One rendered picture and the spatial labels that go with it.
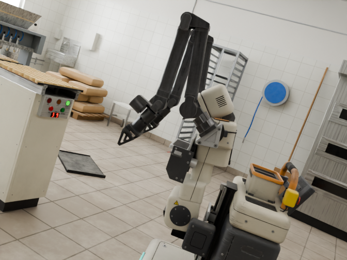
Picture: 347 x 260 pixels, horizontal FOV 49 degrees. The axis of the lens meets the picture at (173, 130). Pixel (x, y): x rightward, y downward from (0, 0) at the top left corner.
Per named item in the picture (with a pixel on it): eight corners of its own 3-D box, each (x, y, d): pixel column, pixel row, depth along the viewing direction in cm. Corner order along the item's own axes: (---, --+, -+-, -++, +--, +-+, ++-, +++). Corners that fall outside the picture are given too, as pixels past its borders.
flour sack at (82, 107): (81, 113, 622) (84, 104, 619) (61, 105, 635) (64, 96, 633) (104, 114, 689) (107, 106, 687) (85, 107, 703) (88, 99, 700)
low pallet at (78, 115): (27, 97, 658) (29, 92, 656) (58, 100, 732) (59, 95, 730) (81, 122, 615) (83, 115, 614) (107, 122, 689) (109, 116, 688)
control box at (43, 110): (35, 114, 242) (42, 94, 240) (64, 117, 262) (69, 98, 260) (39, 116, 240) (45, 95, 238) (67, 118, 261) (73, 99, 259)
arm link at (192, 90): (213, 14, 156) (214, 19, 166) (180, 10, 158) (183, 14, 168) (195, 120, 162) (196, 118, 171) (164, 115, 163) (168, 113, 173)
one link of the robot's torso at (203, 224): (205, 244, 202) (221, 202, 199) (202, 269, 174) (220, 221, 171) (159, 226, 205) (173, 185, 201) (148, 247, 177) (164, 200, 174)
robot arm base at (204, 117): (217, 127, 160) (218, 124, 171) (206, 111, 160) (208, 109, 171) (200, 137, 161) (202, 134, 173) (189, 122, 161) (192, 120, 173)
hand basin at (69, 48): (82, 89, 736) (99, 34, 720) (71, 87, 703) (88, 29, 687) (46, 74, 775) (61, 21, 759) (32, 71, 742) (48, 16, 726)
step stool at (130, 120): (138, 135, 666) (146, 111, 659) (122, 134, 629) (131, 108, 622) (121, 126, 688) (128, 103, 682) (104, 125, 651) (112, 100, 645)
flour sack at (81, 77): (57, 73, 656) (59, 65, 654) (71, 76, 696) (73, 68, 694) (91, 86, 635) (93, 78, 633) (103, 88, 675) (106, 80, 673)
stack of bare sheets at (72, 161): (55, 151, 416) (56, 149, 415) (89, 158, 436) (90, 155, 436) (66, 172, 365) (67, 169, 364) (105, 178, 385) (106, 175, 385)
